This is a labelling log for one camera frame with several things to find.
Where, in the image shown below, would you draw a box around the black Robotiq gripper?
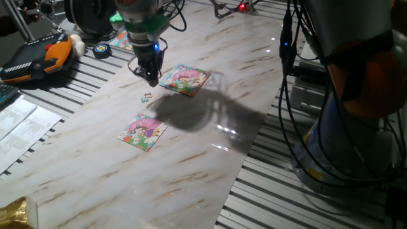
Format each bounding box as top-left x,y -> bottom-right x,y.
132,40 -> 167,88

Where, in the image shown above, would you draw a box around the black puck with blue sticker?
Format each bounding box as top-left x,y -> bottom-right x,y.
92,43 -> 113,60

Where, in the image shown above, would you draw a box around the forearm in maroon sleeve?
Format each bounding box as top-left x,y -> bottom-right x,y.
0,14 -> 23,38

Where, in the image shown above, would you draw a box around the colourful cartoon jigsaw puzzle board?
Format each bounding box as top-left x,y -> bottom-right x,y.
116,113 -> 169,153
158,62 -> 212,98

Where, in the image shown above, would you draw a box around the blue orange jigsaw puzzle board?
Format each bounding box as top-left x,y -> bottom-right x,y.
109,30 -> 134,52

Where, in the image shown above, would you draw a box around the black filament spool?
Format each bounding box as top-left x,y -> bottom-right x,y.
63,0 -> 118,36

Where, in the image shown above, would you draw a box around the thin grey metal bar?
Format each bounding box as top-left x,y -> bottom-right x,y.
36,8 -> 63,32

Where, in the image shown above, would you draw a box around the orange black teach pendant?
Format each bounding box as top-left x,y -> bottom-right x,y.
0,32 -> 74,84

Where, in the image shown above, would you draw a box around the printed white paper sheet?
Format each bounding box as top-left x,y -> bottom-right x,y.
0,106 -> 63,175
0,94 -> 38,141

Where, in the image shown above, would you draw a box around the thick grey metal bar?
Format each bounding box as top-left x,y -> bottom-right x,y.
2,0 -> 36,43

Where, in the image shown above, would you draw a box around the black metal bar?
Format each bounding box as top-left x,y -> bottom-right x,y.
287,65 -> 328,86

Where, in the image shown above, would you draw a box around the small white carton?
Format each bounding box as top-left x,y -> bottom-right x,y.
25,195 -> 39,229

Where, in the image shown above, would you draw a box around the gold foil bag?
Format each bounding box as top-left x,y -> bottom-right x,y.
0,196 -> 31,229

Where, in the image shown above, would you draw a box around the green printed wrist mount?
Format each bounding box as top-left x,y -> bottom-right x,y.
109,13 -> 171,35

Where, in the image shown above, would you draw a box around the aluminium profile post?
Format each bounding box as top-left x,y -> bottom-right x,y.
244,0 -> 259,16

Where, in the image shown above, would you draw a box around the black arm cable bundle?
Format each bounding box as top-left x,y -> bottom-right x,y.
158,0 -> 407,191

